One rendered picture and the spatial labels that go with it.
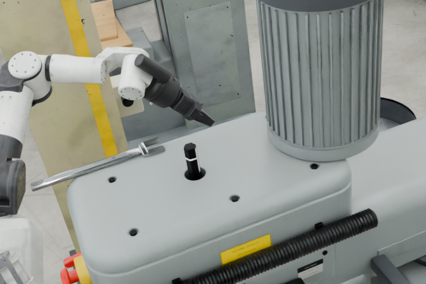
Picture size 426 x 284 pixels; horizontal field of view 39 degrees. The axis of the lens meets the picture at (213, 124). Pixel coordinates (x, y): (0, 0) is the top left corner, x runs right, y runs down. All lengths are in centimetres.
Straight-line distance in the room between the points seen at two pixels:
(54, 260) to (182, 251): 281
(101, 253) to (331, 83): 44
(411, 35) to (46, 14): 361
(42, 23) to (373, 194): 186
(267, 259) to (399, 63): 419
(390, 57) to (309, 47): 428
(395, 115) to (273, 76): 257
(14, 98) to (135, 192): 56
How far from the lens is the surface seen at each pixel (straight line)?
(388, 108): 352
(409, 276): 135
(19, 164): 141
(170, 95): 153
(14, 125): 146
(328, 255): 113
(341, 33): 90
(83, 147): 302
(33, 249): 144
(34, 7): 267
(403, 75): 493
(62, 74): 152
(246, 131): 111
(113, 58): 153
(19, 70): 150
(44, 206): 414
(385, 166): 123
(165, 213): 97
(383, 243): 121
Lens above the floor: 254
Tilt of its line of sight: 35 degrees down
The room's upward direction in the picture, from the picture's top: 9 degrees counter-clockwise
